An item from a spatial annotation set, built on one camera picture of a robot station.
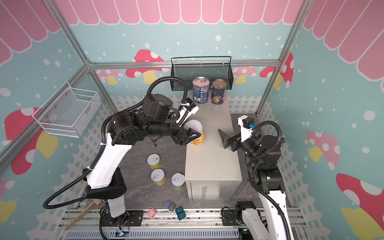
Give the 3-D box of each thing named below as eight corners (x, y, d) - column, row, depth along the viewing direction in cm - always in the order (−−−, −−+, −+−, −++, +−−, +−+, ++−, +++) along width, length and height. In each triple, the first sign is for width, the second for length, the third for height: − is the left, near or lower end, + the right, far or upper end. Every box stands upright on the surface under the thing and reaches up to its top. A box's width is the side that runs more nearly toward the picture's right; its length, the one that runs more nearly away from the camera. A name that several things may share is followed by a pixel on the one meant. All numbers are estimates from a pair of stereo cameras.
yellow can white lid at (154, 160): (148, 169, 93) (145, 164, 88) (150, 158, 98) (148, 153, 93) (160, 169, 93) (158, 164, 88) (162, 158, 98) (160, 153, 93)
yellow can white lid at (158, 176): (151, 185, 87) (149, 182, 82) (154, 172, 92) (151, 168, 87) (165, 185, 87) (163, 182, 82) (166, 172, 92) (165, 168, 87)
